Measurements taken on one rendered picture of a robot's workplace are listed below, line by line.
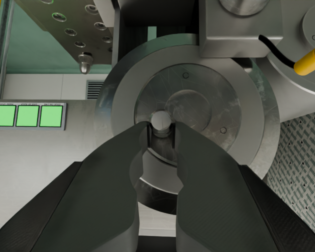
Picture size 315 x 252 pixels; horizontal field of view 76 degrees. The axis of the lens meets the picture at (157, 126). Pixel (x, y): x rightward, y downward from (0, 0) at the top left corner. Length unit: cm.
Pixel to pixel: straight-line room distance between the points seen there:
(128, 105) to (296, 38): 15
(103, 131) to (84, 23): 32
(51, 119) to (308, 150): 52
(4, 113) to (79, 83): 268
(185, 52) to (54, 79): 333
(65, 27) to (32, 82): 317
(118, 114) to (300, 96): 15
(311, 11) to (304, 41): 3
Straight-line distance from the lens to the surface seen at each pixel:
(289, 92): 20
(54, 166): 55
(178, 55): 17
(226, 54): 17
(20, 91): 369
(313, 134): 33
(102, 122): 17
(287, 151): 38
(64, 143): 54
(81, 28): 47
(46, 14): 46
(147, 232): 52
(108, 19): 23
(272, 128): 18
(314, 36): 22
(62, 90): 335
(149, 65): 17
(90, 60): 56
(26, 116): 60
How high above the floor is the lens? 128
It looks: 9 degrees down
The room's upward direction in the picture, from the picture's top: 179 degrees counter-clockwise
